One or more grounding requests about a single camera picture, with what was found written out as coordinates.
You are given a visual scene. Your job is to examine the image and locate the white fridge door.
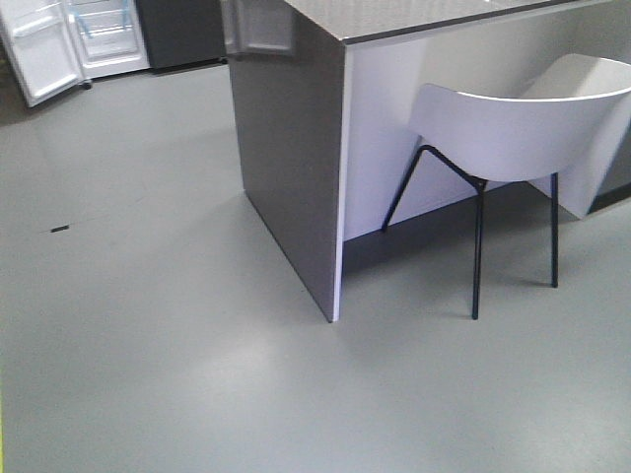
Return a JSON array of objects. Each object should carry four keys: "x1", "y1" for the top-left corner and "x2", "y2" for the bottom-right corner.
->
[{"x1": 1, "y1": 0, "x2": 84, "y2": 107}]

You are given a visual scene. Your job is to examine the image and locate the grey speckled kitchen counter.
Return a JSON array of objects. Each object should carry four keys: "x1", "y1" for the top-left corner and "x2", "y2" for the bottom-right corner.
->
[{"x1": 221, "y1": 1, "x2": 630, "y2": 322}]

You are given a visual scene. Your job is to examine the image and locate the black tape piece on floor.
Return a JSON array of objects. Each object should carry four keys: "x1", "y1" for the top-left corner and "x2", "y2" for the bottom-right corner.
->
[{"x1": 49, "y1": 225, "x2": 70, "y2": 234}]

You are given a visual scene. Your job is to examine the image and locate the white shell chair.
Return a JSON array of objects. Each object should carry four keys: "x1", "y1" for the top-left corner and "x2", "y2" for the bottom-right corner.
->
[{"x1": 382, "y1": 53, "x2": 630, "y2": 319}]

